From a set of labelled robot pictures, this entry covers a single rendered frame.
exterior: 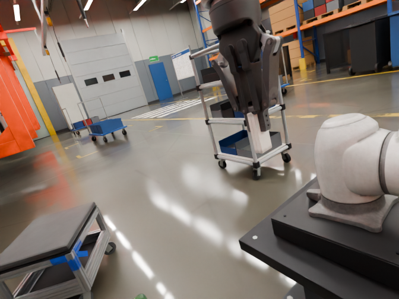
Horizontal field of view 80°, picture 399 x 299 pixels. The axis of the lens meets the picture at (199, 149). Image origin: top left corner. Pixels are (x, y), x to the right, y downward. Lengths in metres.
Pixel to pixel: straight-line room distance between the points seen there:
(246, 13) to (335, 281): 0.62
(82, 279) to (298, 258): 0.89
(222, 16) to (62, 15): 13.80
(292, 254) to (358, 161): 0.31
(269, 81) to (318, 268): 0.53
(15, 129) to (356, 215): 3.61
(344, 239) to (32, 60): 13.25
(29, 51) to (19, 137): 9.94
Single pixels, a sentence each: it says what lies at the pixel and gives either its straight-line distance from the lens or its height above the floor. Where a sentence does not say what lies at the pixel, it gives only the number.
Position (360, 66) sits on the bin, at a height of 0.17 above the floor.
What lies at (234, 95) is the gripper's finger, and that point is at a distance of 0.42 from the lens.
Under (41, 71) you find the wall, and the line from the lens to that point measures 13.36.
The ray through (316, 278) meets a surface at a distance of 0.73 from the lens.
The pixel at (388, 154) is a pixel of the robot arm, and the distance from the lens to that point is 0.67.
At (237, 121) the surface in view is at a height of 0.46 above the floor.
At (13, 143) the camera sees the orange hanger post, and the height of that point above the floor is 0.65.
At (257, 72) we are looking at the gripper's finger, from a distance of 0.40.
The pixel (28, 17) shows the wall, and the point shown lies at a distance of 13.90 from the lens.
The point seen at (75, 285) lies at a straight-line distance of 1.29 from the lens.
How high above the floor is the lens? 0.84
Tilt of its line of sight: 17 degrees down
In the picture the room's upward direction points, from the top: 16 degrees counter-clockwise
